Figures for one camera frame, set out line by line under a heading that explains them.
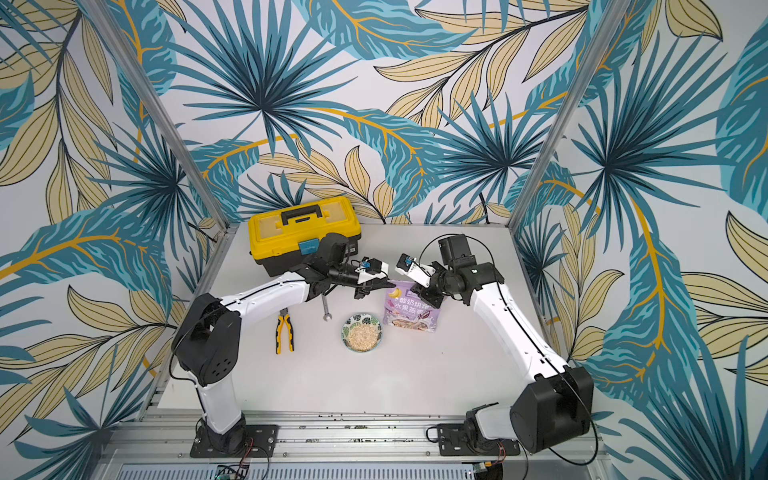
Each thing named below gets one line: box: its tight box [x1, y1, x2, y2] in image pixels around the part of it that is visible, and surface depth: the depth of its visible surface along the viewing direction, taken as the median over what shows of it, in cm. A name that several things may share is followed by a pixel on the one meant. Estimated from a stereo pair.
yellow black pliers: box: [275, 307, 295, 355], surface depth 91 cm
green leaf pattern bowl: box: [341, 313, 383, 353], surface depth 90 cm
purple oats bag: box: [382, 280, 441, 332], surface depth 85 cm
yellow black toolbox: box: [248, 196, 362, 276], surface depth 99 cm
